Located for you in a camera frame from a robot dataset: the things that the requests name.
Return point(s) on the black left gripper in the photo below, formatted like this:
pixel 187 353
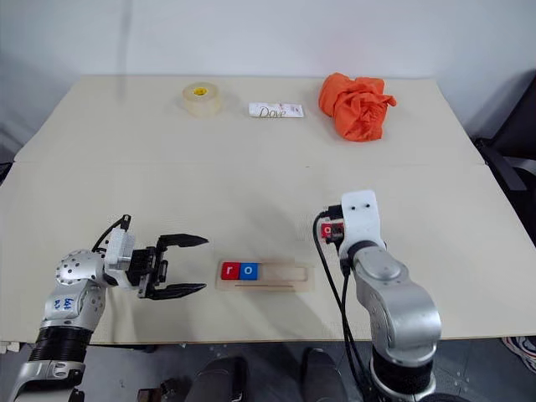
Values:
pixel 144 266

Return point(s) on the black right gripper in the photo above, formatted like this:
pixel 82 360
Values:
pixel 335 212

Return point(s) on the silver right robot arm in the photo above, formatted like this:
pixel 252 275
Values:
pixel 393 301

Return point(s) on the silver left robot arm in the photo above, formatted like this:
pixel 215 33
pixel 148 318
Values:
pixel 63 301

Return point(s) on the red letter block r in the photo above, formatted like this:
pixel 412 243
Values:
pixel 230 271

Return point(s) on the wooden letter tray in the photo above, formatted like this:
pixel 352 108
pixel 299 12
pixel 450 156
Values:
pixel 289 274

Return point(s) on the blue letter block o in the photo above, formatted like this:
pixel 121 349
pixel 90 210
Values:
pixel 249 271

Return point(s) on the dark rounded shape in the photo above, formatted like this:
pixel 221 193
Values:
pixel 220 379

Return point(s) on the crumpled orange cloth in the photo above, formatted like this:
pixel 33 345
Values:
pixel 356 106

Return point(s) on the white Dove package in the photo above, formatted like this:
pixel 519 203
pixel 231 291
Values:
pixel 274 110

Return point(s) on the clear tape roll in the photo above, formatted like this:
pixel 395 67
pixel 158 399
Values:
pixel 202 99

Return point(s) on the colourful patterned object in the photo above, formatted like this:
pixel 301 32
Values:
pixel 521 349

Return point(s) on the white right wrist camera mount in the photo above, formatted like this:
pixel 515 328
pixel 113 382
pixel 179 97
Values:
pixel 361 222

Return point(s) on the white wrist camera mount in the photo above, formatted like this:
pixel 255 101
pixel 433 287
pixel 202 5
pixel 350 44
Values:
pixel 119 251
pixel 361 222

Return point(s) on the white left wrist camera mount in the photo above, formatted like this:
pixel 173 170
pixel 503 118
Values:
pixel 119 251

